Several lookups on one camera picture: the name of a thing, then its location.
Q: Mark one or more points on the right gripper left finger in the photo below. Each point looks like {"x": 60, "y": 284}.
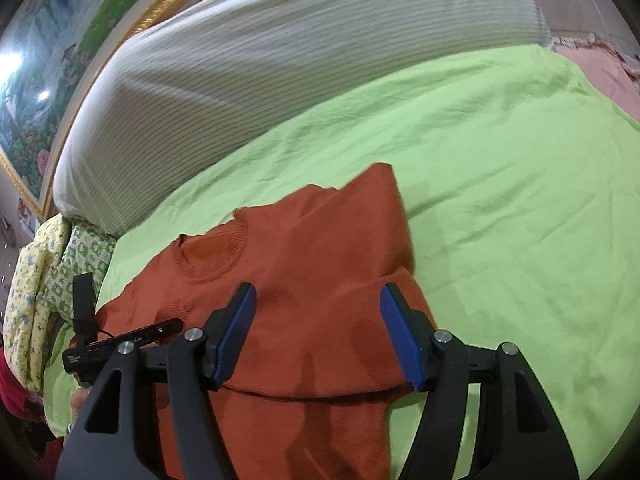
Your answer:
{"x": 143, "y": 393}

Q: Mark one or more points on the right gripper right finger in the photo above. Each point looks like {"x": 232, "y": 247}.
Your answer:
{"x": 518, "y": 435}

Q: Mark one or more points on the orange knit sweater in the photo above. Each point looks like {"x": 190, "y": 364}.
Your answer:
{"x": 317, "y": 373}

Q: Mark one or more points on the left hand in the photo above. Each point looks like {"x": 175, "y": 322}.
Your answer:
{"x": 77, "y": 401}

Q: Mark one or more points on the red garment sleeve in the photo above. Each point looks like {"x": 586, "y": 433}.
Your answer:
{"x": 20, "y": 402}

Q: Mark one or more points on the yellow patterned quilt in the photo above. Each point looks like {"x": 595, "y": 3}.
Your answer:
{"x": 26, "y": 322}

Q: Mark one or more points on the green white checkered pillow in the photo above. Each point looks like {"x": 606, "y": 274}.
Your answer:
{"x": 88, "y": 250}

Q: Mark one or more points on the light green bed sheet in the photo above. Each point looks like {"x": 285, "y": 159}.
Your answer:
{"x": 521, "y": 186}

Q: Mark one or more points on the pink blanket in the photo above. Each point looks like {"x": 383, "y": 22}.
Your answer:
{"x": 609, "y": 68}

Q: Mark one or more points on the gold framed landscape painting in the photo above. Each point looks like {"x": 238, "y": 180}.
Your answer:
{"x": 50, "y": 54}

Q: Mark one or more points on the black camera box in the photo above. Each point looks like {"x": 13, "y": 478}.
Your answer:
{"x": 84, "y": 308}

